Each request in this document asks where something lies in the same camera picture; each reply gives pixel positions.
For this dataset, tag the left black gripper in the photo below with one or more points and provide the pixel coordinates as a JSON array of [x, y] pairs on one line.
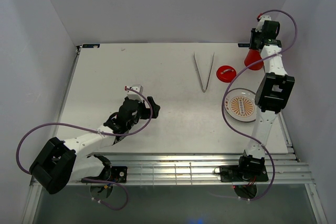
[[155, 108]]

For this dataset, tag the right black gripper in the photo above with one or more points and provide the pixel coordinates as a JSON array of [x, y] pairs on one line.
[[253, 33]]

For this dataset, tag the red cylindrical lunch container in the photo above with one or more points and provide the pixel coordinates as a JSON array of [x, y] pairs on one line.
[[252, 57]]

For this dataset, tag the metal food tongs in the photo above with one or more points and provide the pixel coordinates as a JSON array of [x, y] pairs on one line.
[[202, 78]]

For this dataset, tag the red container lid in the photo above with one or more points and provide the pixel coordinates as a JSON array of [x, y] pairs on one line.
[[226, 73]]

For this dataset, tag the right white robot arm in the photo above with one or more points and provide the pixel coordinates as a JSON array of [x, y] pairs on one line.
[[271, 97]]

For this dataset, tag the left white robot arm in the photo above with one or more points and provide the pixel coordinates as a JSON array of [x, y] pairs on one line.
[[61, 161]]

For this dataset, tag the patterned round plate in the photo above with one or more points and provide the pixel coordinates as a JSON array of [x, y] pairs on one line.
[[240, 105]]

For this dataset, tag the aluminium table frame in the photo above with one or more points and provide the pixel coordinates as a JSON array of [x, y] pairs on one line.
[[170, 164]]

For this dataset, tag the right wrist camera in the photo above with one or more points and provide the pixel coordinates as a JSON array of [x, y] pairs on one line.
[[262, 18]]

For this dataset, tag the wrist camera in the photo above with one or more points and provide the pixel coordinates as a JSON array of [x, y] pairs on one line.
[[262, 18], [133, 91]]

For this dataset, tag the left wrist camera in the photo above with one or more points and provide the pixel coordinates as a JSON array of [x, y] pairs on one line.
[[133, 91]]

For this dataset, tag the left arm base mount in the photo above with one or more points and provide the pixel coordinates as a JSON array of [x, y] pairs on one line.
[[117, 174]]

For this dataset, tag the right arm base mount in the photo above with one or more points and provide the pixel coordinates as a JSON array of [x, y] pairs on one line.
[[231, 173]]

